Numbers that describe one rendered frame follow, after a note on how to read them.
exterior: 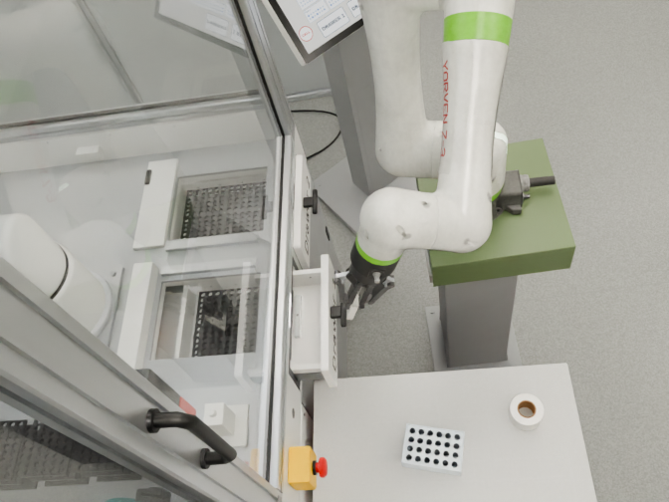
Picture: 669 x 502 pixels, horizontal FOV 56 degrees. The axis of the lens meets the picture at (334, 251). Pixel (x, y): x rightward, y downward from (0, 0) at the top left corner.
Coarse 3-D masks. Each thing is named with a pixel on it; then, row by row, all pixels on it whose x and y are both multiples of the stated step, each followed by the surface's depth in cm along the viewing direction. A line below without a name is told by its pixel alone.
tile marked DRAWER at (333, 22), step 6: (336, 12) 180; (342, 12) 181; (324, 18) 179; (330, 18) 179; (336, 18) 180; (342, 18) 181; (348, 18) 181; (318, 24) 178; (324, 24) 179; (330, 24) 180; (336, 24) 180; (342, 24) 181; (324, 30) 179; (330, 30) 180; (324, 36) 180
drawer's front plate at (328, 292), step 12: (324, 264) 147; (324, 276) 145; (324, 288) 144; (324, 300) 142; (324, 312) 140; (324, 324) 139; (324, 336) 137; (324, 348) 136; (324, 360) 134; (336, 360) 146; (324, 372) 134; (336, 372) 144; (336, 384) 142
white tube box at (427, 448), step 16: (416, 432) 136; (432, 432) 137; (448, 432) 135; (464, 432) 134; (416, 448) 135; (432, 448) 134; (448, 448) 133; (416, 464) 132; (432, 464) 132; (448, 464) 132
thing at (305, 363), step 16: (304, 272) 151; (320, 272) 150; (304, 288) 155; (320, 288) 154; (304, 304) 153; (320, 304) 152; (304, 320) 150; (320, 320) 150; (304, 336) 148; (320, 336) 148; (304, 352) 146; (320, 352) 145; (304, 368) 138; (320, 368) 137
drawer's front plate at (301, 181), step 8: (296, 160) 165; (304, 160) 167; (296, 168) 164; (304, 168) 166; (296, 176) 162; (304, 176) 165; (296, 184) 161; (304, 184) 164; (296, 192) 159; (304, 192) 163; (296, 200) 158; (296, 208) 157; (304, 208) 161; (296, 216) 156; (304, 216) 160; (296, 224) 154; (304, 224) 159; (296, 232) 153; (304, 232) 158; (296, 240) 152; (304, 240) 157; (296, 248) 151; (304, 248) 156; (304, 256) 155; (304, 264) 158
